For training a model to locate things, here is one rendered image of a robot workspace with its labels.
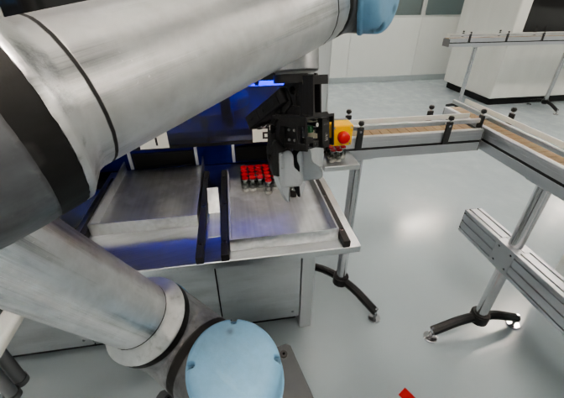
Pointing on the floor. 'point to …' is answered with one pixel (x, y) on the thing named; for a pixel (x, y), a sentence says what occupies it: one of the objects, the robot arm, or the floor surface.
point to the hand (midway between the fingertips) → (290, 191)
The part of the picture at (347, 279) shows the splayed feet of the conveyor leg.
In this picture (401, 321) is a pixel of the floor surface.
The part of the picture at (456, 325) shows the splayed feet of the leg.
